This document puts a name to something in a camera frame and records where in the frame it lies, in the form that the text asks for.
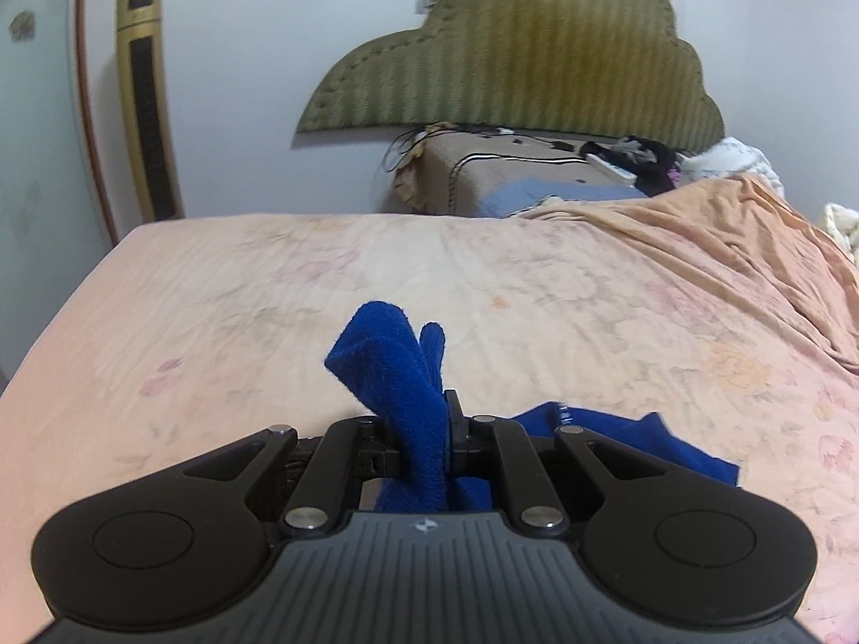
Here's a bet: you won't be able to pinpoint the blue beaded v-neck sweater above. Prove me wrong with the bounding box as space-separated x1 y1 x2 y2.
325 301 740 513

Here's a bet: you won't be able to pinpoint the black clothes pile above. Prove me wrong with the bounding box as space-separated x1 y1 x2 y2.
579 135 680 198

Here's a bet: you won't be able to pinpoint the pink floral bed sheet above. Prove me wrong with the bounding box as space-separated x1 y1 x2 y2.
2 174 857 642

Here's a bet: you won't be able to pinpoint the frosted glass wardrobe door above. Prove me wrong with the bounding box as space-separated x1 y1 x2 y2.
0 0 109 384

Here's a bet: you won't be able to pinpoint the cream blanket at right edge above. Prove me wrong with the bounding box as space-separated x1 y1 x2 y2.
822 203 859 265

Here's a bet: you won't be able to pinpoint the white quilt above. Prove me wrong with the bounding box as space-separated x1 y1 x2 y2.
679 137 785 198

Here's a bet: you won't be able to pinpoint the gold tower fan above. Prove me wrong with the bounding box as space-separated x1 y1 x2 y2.
115 0 185 223

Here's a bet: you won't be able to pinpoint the olive green padded headboard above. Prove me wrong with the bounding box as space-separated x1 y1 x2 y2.
297 0 724 151

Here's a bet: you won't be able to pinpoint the black cables on mattress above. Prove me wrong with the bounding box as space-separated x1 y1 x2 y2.
381 121 593 179

